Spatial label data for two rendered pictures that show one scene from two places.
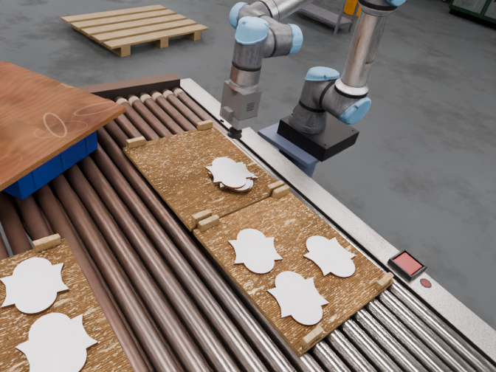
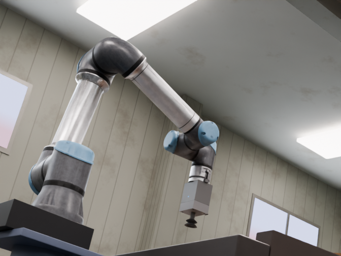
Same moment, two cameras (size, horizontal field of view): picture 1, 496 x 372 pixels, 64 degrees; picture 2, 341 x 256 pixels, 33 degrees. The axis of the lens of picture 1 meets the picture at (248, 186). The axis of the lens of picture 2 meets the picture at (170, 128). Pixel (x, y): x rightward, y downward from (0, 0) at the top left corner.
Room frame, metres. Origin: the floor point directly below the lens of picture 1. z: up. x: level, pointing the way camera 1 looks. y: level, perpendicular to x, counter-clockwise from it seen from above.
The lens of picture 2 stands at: (2.83, 0.56, 0.60)
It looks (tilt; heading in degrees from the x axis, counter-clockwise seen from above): 23 degrees up; 199
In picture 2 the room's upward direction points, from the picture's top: 13 degrees clockwise
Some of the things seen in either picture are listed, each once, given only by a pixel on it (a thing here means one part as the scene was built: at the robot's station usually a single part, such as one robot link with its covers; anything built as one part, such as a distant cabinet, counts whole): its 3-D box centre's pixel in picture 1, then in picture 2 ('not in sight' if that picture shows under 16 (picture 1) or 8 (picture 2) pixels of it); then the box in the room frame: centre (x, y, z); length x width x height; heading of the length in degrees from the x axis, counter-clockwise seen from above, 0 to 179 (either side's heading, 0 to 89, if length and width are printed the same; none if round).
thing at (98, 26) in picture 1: (138, 28); not in sight; (4.45, 1.59, 0.06); 1.37 x 0.94 x 0.12; 145
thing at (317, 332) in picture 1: (311, 336); not in sight; (0.48, -0.20, 0.95); 0.06 x 0.02 x 0.03; 136
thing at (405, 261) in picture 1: (407, 264); not in sight; (0.77, -0.47, 0.92); 0.06 x 0.06 x 0.01; 45
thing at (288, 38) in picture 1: (275, 38); (183, 144); (1.04, 0.01, 1.36); 0.11 x 0.11 x 0.08; 46
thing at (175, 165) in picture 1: (203, 169); not in sight; (0.99, 0.15, 0.93); 0.41 x 0.35 x 0.02; 46
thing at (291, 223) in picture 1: (291, 256); not in sight; (0.71, -0.15, 0.93); 0.41 x 0.35 x 0.02; 46
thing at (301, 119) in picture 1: (311, 112); (59, 204); (1.42, -0.18, 0.99); 0.15 x 0.15 x 0.10
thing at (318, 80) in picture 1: (320, 86); (69, 166); (1.42, -0.19, 1.10); 0.13 x 0.12 x 0.14; 46
